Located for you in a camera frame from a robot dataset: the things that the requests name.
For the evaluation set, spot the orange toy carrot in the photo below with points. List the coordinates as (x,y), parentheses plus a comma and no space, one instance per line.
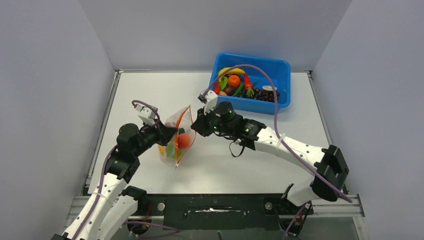
(248,85)

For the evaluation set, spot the brown white toy mushroom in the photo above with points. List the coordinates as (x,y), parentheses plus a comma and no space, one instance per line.
(269,88)

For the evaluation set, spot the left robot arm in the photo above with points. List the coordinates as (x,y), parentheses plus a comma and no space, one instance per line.
(114,200)

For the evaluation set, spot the green toy chili pepper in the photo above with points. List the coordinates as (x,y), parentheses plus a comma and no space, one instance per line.
(238,90)

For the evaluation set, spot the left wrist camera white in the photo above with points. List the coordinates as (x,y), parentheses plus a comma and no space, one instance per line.
(146,114)

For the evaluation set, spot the toy peach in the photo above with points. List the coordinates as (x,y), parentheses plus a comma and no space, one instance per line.
(184,141)

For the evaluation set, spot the clear zip top bag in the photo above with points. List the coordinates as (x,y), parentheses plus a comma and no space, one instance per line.
(182,119)

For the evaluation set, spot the red toy chili pepper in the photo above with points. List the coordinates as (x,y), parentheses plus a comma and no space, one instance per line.
(217,88)

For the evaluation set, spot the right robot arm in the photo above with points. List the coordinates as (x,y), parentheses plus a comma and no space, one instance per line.
(326,166)

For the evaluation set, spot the green toy leaf vegetable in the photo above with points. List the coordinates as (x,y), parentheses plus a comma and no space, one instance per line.
(223,82)

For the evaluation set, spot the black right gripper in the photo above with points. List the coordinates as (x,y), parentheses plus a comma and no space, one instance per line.
(201,124)

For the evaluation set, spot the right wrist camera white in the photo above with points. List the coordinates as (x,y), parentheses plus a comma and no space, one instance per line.
(209,98)

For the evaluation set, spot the yellow toy banana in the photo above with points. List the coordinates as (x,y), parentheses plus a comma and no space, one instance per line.
(230,71)

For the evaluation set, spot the dark toy grapes bunch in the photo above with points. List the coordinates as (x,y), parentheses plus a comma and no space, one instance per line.
(257,94)

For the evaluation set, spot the orange toy tangerine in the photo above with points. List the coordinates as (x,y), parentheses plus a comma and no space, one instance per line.
(234,80)

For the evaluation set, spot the purple toy onion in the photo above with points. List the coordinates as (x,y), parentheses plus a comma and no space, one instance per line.
(229,90)

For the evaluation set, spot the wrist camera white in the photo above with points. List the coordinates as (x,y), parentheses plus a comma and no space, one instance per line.
(209,98)
(146,114)

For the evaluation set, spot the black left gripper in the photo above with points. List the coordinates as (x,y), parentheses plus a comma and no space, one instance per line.
(164,133)

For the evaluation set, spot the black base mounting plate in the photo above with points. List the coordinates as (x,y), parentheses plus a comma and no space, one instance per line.
(232,211)

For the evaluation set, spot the green toy lime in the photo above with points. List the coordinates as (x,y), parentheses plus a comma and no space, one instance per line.
(171,150)

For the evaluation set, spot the yellow toy bell pepper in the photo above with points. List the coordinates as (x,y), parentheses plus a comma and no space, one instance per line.
(161,150)

